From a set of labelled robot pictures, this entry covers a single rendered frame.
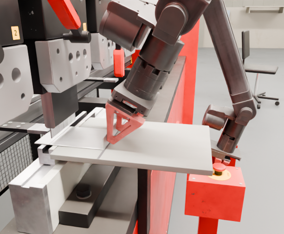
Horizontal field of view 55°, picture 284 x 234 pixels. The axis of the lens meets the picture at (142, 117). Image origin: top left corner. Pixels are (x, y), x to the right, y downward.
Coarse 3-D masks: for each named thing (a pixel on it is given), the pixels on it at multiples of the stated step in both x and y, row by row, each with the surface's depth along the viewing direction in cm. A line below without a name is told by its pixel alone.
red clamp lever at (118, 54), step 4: (116, 44) 60; (116, 48) 61; (120, 48) 61; (116, 52) 61; (120, 52) 61; (116, 56) 61; (120, 56) 61; (116, 60) 61; (120, 60) 61; (116, 64) 62; (120, 64) 61; (116, 68) 62; (120, 68) 62; (116, 72) 62; (120, 72) 62; (116, 76) 63; (120, 76) 63
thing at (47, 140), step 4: (48, 132) 53; (60, 132) 53; (44, 136) 51; (48, 136) 51; (56, 136) 51; (40, 140) 49; (44, 140) 49; (48, 140) 49; (52, 140) 49; (48, 144) 48
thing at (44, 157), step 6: (84, 114) 64; (90, 114) 63; (78, 120) 61; (84, 120) 59; (72, 126) 58; (42, 144) 48; (42, 150) 47; (48, 150) 48; (42, 156) 47; (48, 156) 47; (42, 162) 48; (48, 162) 47; (54, 162) 47
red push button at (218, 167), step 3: (213, 165) 79; (216, 165) 78; (219, 165) 78; (222, 165) 78; (213, 168) 78; (216, 168) 77; (219, 168) 77; (222, 168) 77; (225, 168) 78; (216, 171) 78; (219, 171) 77; (222, 171) 77; (216, 174) 79; (219, 174) 78
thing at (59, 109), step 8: (72, 88) 53; (48, 96) 46; (56, 96) 47; (64, 96) 50; (72, 96) 53; (48, 104) 46; (56, 104) 47; (64, 104) 50; (72, 104) 54; (48, 112) 47; (56, 112) 47; (64, 112) 50; (72, 112) 54; (48, 120) 47; (56, 120) 48; (64, 120) 51; (72, 120) 56; (56, 128) 50; (64, 128) 53
